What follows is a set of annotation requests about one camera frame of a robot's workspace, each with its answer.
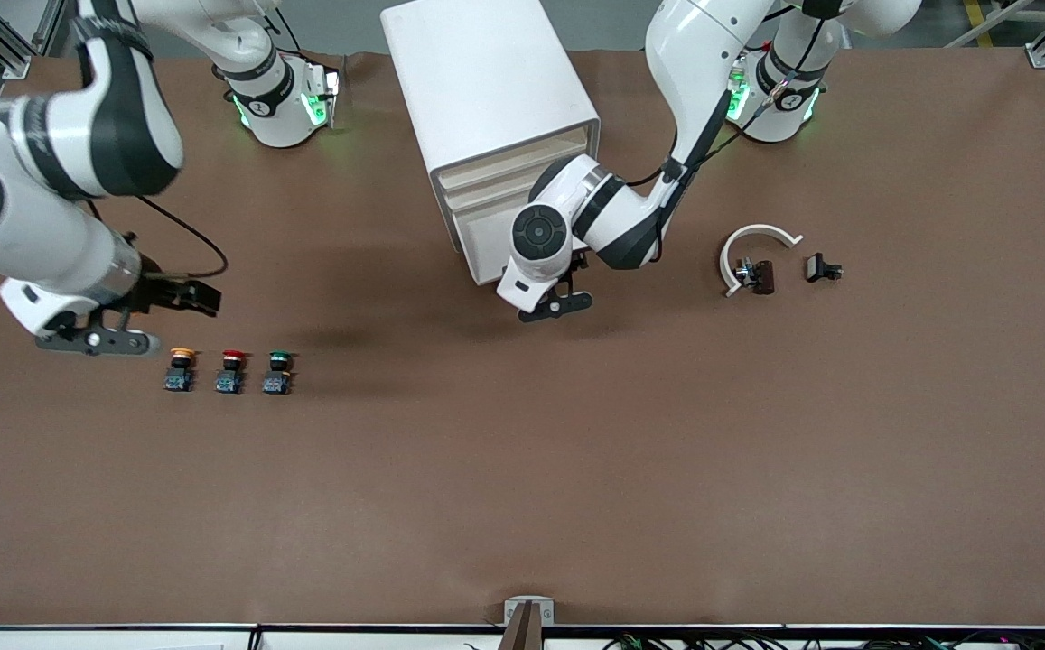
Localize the white half-ring clamp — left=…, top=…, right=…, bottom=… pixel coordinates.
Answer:
left=720, top=224, right=804, bottom=298

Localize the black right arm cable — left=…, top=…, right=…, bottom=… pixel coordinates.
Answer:
left=89, top=194, right=229, bottom=281

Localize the white drawer cabinet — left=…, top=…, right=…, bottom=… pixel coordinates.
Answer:
left=381, top=0, right=602, bottom=286

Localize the white plastic drawer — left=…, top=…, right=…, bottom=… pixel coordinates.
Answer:
left=437, top=127, right=597, bottom=192
left=461, top=209, right=536, bottom=286
left=443, top=176, right=541, bottom=215

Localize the red push button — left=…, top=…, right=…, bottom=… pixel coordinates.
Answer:
left=215, top=348, right=250, bottom=395

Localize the metal edge bracket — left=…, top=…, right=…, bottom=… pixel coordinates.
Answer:
left=504, top=596, right=555, bottom=626

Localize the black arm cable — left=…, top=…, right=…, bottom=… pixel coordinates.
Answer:
left=626, top=18, right=812, bottom=186
left=89, top=194, right=229, bottom=281

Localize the green push button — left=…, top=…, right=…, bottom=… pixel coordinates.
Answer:
left=262, top=350, right=297, bottom=396

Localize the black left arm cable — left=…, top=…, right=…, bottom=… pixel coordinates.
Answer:
left=626, top=18, right=812, bottom=186

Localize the yellow push button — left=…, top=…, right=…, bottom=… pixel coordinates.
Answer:
left=164, top=347, right=200, bottom=394

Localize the white table edge rail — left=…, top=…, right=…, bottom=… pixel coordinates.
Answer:
left=0, top=623, right=1045, bottom=650

